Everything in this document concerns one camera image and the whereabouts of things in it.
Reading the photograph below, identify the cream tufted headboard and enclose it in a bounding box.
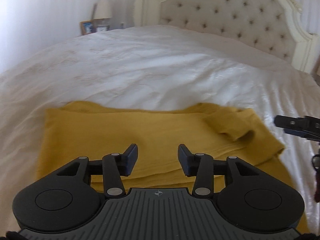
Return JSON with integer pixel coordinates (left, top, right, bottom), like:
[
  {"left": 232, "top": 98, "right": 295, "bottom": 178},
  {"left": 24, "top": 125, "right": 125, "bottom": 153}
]
[{"left": 133, "top": 0, "right": 319, "bottom": 73}]

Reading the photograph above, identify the wooden picture frame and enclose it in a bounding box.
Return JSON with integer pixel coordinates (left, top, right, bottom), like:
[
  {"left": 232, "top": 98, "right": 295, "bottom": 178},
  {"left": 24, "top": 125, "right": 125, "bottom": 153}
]
[{"left": 80, "top": 20, "right": 95, "bottom": 35}]

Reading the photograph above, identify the white bedside lamp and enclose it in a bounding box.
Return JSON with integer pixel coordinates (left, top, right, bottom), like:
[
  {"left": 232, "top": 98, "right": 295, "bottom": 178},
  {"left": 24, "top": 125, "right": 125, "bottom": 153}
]
[{"left": 93, "top": 0, "right": 112, "bottom": 27}]

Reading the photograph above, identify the white embroidered bedspread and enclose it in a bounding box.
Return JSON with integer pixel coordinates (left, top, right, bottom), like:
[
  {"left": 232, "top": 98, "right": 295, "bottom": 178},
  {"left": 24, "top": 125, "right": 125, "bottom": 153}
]
[{"left": 1, "top": 25, "right": 319, "bottom": 233}]

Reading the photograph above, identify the small white alarm clock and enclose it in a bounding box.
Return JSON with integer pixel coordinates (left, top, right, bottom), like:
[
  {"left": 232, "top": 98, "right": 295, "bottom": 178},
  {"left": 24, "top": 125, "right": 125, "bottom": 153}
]
[{"left": 96, "top": 25, "right": 110, "bottom": 33}]

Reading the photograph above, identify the mustard yellow knit sweater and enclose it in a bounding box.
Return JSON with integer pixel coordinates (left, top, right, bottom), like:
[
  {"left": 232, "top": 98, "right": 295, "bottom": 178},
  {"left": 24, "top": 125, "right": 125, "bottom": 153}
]
[{"left": 35, "top": 100, "right": 309, "bottom": 234}]

